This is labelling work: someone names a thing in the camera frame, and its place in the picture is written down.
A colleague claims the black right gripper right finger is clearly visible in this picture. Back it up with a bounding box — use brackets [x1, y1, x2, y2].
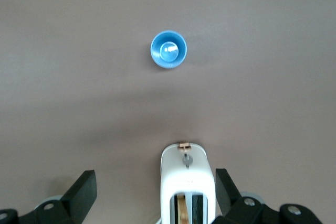
[214, 168, 323, 224]

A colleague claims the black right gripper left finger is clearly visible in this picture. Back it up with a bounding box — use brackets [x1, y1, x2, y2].
[0, 170, 98, 224]

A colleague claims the blue plastic cup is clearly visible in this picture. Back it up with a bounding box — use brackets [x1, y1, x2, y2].
[150, 30, 188, 70]

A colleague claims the brown toast slice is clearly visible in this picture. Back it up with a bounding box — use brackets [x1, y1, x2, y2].
[176, 193, 189, 224]

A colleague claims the white two-slot toaster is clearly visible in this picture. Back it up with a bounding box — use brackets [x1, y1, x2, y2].
[160, 142, 216, 224]

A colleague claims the brown table cover mat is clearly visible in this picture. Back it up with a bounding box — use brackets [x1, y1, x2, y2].
[0, 0, 336, 224]

